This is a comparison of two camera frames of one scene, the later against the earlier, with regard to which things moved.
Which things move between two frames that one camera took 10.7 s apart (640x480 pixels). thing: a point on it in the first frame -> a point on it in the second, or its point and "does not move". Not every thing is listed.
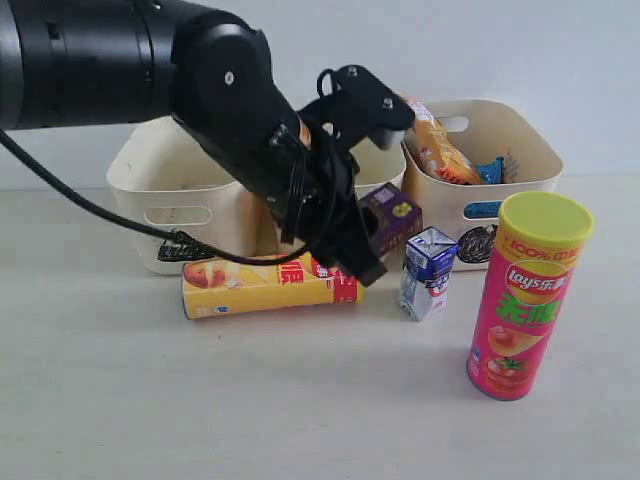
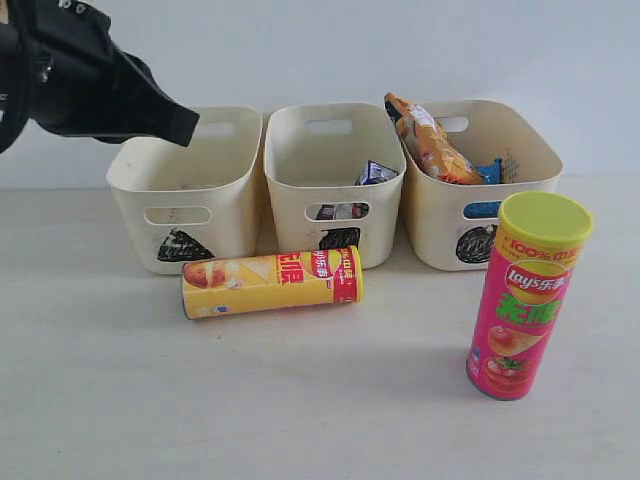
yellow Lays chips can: (210, 290) does not move
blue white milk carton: (429, 260) -> (373, 172)
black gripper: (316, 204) -> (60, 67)
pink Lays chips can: (528, 274) does not move
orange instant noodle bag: (435, 153) does not move
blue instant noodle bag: (490, 173) does not move
